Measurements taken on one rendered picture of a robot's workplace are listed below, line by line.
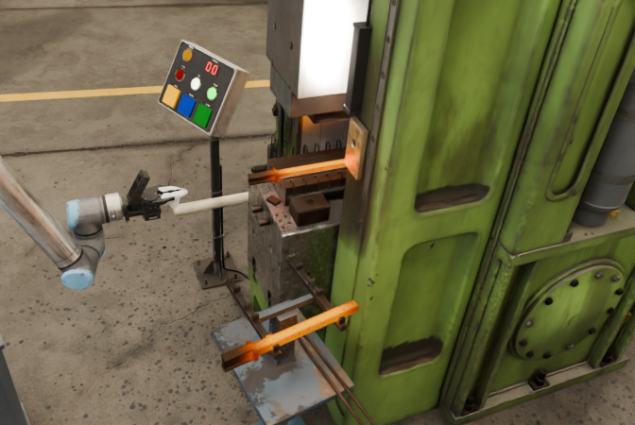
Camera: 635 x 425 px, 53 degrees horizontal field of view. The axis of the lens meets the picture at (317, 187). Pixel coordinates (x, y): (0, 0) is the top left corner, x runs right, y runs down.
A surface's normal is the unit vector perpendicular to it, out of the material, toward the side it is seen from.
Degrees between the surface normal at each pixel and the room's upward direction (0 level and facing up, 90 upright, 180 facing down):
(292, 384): 0
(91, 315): 0
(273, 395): 0
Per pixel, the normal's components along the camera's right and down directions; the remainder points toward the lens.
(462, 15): 0.38, 0.56
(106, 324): 0.07, -0.80
